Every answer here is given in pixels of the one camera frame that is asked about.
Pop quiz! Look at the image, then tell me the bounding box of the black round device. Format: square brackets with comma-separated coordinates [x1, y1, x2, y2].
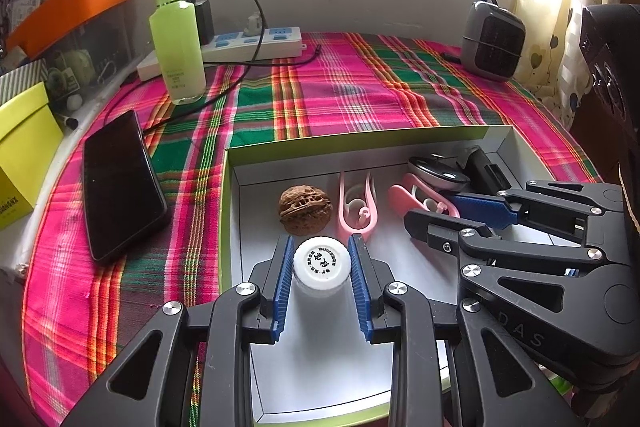
[407, 154, 471, 192]

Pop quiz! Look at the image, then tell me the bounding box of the striped cardboard box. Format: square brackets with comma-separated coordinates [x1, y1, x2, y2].
[0, 59, 48, 105]

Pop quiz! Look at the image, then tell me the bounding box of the grey space heater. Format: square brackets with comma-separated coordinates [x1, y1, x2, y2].
[460, 0, 527, 82]

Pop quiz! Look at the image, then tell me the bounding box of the green plastic bottle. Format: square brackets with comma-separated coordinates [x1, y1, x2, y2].
[149, 0, 207, 105]

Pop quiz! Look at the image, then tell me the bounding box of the plain pink clip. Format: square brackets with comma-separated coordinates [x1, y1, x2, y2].
[389, 184, 461, 219]

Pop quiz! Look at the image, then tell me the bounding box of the orange storage box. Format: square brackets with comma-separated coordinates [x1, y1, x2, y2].
[5, 0, 132, 58]

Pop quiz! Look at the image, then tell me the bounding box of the loose black usb cable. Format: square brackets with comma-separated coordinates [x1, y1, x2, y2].
[200, 43, 325, 70]

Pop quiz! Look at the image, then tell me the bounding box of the white power strip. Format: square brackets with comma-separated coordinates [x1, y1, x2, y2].
[137, 26, 304, 82]

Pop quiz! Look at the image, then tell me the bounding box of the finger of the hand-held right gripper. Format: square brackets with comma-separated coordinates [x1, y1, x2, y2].
[404, 208, 616, 325]
[452, 180, 625, 244]

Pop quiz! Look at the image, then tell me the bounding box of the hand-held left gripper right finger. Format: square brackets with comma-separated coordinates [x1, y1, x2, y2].
[348, 234, 576, 427]

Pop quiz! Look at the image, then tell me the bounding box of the pink plaid cloth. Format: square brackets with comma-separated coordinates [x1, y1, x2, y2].
[22, 32, 606, 427]

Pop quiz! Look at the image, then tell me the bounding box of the small pink forked clip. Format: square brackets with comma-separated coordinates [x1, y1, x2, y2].
[338, 169, 377, 244]

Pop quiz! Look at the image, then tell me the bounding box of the green and white cardboard box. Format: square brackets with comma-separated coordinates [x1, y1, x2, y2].
[218, 124, 557, 425]

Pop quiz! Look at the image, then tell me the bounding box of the heart print curtain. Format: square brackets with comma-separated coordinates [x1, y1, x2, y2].
[515, 0, 626, 128]

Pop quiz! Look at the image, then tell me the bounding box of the brown walnut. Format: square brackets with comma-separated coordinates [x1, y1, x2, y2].
[277, 184, 333, 237]

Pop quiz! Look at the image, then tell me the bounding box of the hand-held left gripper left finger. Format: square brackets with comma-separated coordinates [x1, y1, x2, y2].
[60, 235, 296, 427]

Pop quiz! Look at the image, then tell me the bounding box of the yellow cardboard box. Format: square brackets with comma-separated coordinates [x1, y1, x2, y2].
[0, 82, 63, 230]

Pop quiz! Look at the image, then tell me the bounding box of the clear glass tank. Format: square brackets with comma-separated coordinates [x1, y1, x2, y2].
[30, 2, 138, 108]

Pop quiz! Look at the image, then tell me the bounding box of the black charger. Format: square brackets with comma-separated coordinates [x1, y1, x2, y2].
[192, 0, 215, 46]

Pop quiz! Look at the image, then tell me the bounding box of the small white jar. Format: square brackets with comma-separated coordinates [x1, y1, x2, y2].
[292, 237, 349, 303]

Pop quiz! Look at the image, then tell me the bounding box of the black smartphone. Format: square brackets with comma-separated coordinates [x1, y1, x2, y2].
[82, 109, 170, 263]

